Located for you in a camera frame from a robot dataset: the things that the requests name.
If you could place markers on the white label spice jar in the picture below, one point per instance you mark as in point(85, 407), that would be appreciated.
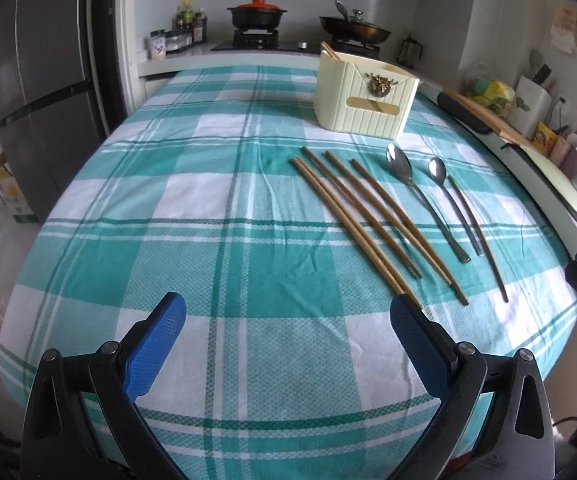
point(158, 47)

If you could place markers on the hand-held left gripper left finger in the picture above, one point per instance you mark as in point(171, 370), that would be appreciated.
point(161, 340)

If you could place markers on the grey refrigerator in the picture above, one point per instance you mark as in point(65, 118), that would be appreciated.
point(43, 60)

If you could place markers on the wall socket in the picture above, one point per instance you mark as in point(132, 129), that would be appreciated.
point(562, 102)

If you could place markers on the wall calendar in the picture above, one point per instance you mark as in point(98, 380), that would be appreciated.
point(566, 27)

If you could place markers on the yellow cardboard box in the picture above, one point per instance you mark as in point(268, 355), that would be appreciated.
point(11, 190)

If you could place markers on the small metal spoon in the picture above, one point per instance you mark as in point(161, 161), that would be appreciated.
point(437, 170)

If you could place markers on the grey spatula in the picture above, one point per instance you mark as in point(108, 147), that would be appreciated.
point(536, 60)

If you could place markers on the pink cup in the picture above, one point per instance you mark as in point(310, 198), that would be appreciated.
point(561, 152)

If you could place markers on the glass wok lid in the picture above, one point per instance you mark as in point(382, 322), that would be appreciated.
point(356, 16)

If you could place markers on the thin dark metal utensil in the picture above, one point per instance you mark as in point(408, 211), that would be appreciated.
point(483, 240)

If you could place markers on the black gas stove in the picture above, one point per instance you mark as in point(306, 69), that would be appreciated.
point(258, 42)

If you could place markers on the purple cup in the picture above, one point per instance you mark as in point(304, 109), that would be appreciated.
point(573, 160)

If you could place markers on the yellow packet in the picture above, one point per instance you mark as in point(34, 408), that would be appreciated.
point(544, 140)

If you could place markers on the teal checked tablecloth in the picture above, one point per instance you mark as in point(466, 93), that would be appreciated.
point(193, 240)

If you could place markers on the dark sauce bottle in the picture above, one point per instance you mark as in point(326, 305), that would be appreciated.
point(198, 27)

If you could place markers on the pale green cutting board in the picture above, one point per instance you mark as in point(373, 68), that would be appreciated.
point(561, 185)

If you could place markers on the black pot with orange lid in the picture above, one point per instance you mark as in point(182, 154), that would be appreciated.
point(258, 15)

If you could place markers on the cream utensil holder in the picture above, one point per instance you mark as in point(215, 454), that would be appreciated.
point(348, 110)

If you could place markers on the plastic bag with produce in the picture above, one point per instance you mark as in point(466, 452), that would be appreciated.
point(491, 90)

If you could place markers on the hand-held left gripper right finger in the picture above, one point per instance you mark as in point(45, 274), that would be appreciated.
point(418, 345)

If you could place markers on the tall sauce bottle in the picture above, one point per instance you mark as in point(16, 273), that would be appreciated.
point(185, 15)

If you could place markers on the dark wok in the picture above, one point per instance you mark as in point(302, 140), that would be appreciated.
point(363, 34)

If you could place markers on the large metal spoon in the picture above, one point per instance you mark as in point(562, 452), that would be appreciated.
point(399, 165)

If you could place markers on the white kitchen tool box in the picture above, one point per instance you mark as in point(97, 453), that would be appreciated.
point(531, 107)

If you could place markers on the glass french press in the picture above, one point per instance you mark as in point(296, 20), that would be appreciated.
point(409, 52)

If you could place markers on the wooden cutting board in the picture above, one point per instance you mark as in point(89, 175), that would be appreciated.
point(483, 112)

